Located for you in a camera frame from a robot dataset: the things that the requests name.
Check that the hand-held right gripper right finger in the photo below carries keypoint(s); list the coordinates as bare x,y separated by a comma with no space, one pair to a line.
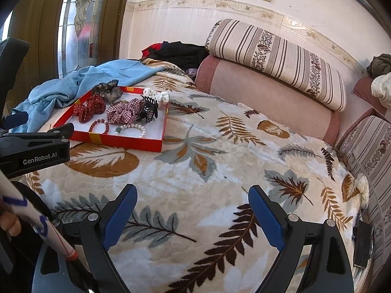
265,219

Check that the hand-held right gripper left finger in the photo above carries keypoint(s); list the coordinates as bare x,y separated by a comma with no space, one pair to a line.
119,216

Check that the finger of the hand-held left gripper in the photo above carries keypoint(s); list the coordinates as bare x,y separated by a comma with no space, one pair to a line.
15,120
55,135

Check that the red dotted scrunchie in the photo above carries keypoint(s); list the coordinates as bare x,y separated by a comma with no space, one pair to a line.
90,108

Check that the plaid scrunchie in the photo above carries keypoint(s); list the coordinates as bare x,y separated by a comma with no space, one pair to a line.
123,113

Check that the red box with white inside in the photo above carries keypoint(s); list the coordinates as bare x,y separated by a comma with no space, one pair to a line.
128,143

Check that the leopard print scrunchie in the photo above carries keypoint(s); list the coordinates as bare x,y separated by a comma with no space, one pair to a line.
122,101

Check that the black hair claw clip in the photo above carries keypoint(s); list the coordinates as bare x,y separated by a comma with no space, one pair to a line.
148,110

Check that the person's left hand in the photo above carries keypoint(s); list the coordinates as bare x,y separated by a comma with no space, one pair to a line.
9,224

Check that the white printed clothing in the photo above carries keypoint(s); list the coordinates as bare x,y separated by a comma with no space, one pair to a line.
33,210

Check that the grey brown scrunchie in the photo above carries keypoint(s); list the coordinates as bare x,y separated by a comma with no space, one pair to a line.
107,91

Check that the leaf print blanket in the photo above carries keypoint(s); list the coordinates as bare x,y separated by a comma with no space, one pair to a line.
213,171

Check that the light blue cloth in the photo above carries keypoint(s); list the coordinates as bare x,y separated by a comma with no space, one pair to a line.
100,76

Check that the wooden door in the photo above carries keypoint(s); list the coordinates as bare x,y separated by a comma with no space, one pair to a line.
36,30

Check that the black phone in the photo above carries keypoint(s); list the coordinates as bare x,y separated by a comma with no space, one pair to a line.
363,244

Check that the white dotted scrunchie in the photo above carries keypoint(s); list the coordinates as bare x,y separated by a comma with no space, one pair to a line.
157,95

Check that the pink bolster cushion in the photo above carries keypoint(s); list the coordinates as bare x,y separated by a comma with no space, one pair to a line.
259,97

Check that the striped floral sofa cushion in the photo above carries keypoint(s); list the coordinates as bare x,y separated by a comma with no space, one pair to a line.
372,152

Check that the red cloth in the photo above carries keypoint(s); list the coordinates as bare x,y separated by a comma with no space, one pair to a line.
151,49

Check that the purple cloth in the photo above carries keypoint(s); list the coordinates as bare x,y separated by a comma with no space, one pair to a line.
191,72

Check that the black clothes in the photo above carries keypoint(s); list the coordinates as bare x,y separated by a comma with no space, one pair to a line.
183,53

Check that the white crumpled cloth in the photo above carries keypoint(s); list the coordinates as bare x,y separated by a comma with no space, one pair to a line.
381,90

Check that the olive green garment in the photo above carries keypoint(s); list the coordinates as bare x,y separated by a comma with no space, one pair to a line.
380,64

